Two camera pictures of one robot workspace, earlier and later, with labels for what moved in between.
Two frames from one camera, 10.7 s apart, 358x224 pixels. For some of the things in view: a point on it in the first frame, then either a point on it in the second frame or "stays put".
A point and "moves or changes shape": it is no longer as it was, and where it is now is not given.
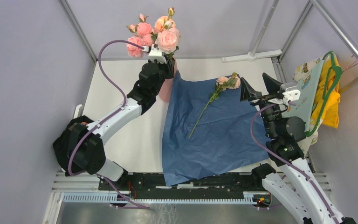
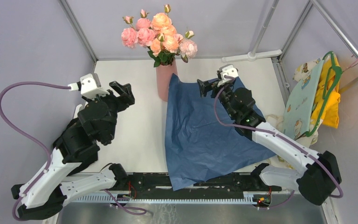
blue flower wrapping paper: x=208 y=130 stays put
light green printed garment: x=306 y=77 stays put
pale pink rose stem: x=232 y=82 moves or changes shape
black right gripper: x=248 y=92 to x=204 y=87
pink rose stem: x=142 y=31 to x=129 y=36
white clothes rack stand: x=254 y=55 stays put
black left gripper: x=168 y=66 to x=127 y=98
